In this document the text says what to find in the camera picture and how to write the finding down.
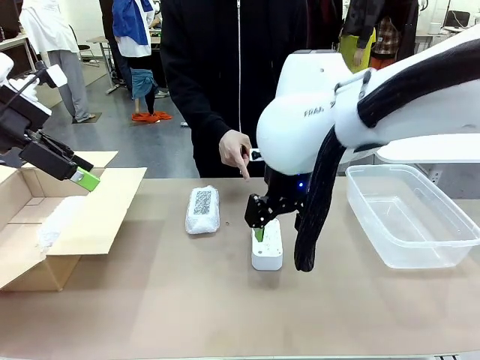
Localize figure in white coat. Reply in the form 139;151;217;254
18;0;93;124

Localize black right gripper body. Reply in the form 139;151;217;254
264;164;312;211

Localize person's right hand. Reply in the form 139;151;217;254
218;129;253;184

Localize figure in blue white jacket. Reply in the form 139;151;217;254
111;0;166;113

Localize open cardboard box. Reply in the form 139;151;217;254
0;150;148;293

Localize person in plaid shirt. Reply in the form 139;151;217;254
370;0;419;71

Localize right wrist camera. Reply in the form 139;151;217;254
241;145;264;163

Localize black office chair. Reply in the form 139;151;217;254
69;24;101;69

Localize person's right forearm black sleeve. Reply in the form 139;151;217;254
175;74;243;142

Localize clear plastic container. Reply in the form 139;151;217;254
344;164;480;270

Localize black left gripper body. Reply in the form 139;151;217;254
0;86;52;155

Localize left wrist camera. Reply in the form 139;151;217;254
37;64;68;89

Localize bubble-wrapped clock speckled grey face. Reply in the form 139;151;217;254
184;184;221;236

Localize person in black hoodie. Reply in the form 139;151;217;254
159;0;327;179

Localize small white box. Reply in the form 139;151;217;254
250;218;284;272

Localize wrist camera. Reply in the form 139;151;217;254
37;64;68;89
241;145;264;163

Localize grey background desk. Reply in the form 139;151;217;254
85;35;125;95

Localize bubble-wrapped white clock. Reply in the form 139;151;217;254
36;194;91;260

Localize person in yellow dress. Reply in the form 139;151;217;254
339;0;377;74

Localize orange cloth on floor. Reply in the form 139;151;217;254
130;109;173;123

